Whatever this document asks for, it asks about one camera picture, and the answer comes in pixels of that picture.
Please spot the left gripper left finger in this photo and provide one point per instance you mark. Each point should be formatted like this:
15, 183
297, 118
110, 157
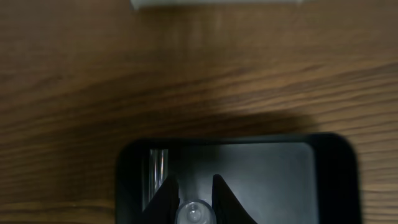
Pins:
163, 202

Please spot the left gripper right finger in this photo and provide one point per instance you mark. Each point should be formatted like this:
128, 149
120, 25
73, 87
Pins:
227, 205

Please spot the clear test tube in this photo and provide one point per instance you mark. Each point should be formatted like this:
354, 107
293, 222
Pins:
194, 214
158, 165

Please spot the black tray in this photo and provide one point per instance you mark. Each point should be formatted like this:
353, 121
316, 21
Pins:
280, 180

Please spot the white test tube rack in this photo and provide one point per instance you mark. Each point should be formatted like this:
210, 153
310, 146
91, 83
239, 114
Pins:
217, 2

